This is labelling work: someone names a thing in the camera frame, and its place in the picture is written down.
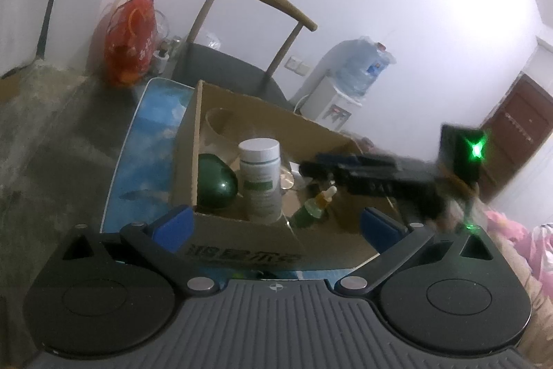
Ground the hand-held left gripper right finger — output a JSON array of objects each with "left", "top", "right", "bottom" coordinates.
[{"left": 335, "top": 206, "right": 502, "bottom": 297}]

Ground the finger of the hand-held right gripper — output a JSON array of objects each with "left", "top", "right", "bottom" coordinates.
[{"left": 299, "top": 152, "right": 368, "bottom": 182}]

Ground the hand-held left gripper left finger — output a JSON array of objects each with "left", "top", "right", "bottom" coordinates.
[{"left": 56, "top": 204, "right": 225, "bottom": 297}]

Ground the green dropper bottle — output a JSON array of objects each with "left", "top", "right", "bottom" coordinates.
[{"left": 290, "top": 186, "right": 338, "bottom": 229}]

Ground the round dark green jar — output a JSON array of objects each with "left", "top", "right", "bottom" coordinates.
[{"left": 196, "top": 153, "right": 240, "bottom": 210}]

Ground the brown cardboard box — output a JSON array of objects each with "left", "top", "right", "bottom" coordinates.
[{"left": 172, "top": 79, "right": 381, "bottom": 270}]

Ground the white pill bottle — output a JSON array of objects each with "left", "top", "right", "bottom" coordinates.
[{"left": 239, "top": 138, "right": 282, "bottom": 223}]

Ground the clear glass cup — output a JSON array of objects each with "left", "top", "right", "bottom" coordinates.
[{"left": 204, "top": 107, "right": 247, "bottom": 149}]

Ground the white water dispenser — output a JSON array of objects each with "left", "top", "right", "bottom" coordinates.
[{"left": 300, "top": 75, "right": 363, "bottom": 132}]

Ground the large blue water jug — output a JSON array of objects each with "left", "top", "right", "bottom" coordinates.
[{"left": 326, "top": 35, "right": 396, "bottom": 97}]

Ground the brown wooden door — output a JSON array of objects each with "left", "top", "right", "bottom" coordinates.
[{"left": 477, "top": 73, "right": 553, "bottom": 203}]

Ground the wooden chair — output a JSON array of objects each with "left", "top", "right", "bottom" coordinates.
[{"left": 172, "top": 0, "right": 318, "bottom": 110}]

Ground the pink cloth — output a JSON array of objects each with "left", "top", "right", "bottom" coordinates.
[{"left": 484, "top": 209, "right": 553, "bottom": 309}]

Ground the small glass jar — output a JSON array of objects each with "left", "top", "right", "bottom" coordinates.
[{"left": 154, "top": 37, "right": 184, "bottom": 73}]

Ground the red plastic bag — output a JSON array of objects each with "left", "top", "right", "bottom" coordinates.
[{"left": 104, "top": 0, "right": 157, "bottom": 88}]

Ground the white wall socket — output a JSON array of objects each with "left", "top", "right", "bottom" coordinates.
[{"left": 286, "top": 55, "right": 312, "bottom": 76}]

